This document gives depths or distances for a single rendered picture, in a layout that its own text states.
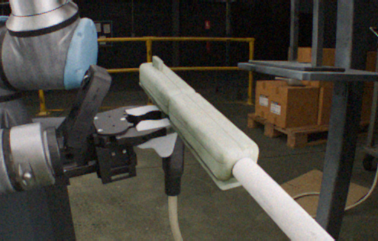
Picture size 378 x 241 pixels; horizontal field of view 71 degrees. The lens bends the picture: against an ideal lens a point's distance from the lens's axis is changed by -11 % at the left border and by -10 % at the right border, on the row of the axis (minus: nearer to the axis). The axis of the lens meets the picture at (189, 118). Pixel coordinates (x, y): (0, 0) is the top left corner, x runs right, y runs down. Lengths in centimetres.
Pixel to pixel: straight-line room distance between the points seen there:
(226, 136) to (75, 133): 20
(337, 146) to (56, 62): 69
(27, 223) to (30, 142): 33
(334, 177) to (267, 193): 59
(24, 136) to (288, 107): 243
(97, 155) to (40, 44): 27
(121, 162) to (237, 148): 20
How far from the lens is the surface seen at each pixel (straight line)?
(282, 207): 25
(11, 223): 72
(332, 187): 85
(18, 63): 64
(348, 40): 78
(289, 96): 264
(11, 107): 72
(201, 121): 33
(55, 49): 60
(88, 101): 38
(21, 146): 40
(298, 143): 265
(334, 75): 56
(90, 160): 44
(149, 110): 46
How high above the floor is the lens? 83
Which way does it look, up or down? 13 degrees down
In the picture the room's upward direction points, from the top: straight up
